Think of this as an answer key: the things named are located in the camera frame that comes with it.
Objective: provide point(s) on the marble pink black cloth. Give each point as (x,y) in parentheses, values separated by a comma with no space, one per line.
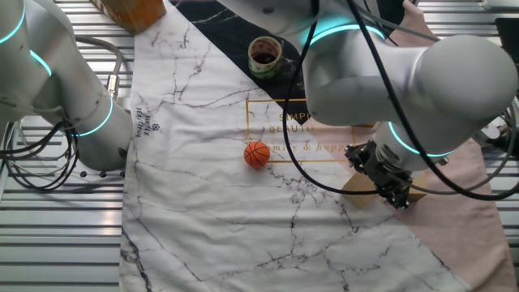
(223,223)

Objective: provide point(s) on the roll of clear tape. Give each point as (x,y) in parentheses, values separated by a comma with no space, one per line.
(264,65)

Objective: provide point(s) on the open cardboard box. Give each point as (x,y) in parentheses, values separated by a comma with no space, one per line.
(129,12)

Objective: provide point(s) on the small orange basketball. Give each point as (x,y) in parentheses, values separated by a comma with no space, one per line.
(257,154)

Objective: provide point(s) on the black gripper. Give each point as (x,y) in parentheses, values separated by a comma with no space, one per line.
(385,172)

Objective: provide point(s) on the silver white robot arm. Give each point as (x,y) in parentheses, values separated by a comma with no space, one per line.
(405,81)

